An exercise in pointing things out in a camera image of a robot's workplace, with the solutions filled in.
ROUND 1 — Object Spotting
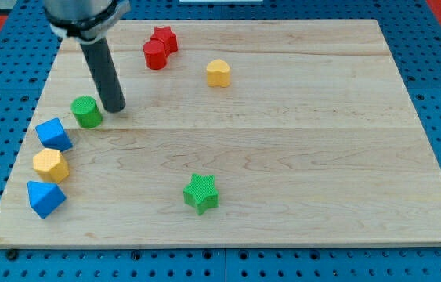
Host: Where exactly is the blue triangle block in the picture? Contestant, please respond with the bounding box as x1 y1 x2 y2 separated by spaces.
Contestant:
27 181 67 219

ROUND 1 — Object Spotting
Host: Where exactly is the light wooden board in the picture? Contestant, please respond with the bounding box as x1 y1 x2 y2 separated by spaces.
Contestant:
0 20 441 249

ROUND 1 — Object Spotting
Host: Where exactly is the green star block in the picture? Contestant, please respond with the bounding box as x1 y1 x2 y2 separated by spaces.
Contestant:
183 173 219 215

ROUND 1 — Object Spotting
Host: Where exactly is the yellow heart block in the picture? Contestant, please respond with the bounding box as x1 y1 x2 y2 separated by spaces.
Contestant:
206 59 230 87

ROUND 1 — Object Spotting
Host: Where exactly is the red cylinder block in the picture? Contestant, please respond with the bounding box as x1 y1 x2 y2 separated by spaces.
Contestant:
143 40 167 70

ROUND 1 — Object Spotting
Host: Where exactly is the red star block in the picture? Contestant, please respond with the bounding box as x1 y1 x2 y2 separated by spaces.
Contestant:
150 26 178 56

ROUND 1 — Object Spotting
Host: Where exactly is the green cylinder block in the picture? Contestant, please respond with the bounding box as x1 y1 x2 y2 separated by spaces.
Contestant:
70 96 103 128

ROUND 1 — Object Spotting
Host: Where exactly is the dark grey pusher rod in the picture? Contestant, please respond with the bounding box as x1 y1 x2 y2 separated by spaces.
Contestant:
81 38 126 113

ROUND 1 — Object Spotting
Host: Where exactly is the blue cube block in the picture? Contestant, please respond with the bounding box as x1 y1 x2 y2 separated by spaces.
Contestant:
35 117 73 152

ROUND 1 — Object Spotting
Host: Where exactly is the yellow hexagon block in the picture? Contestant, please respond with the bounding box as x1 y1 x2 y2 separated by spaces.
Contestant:
32 148 70 183

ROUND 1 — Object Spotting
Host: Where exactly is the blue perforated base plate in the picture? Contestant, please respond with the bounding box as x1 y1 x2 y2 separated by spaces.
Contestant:
0 0 441 281

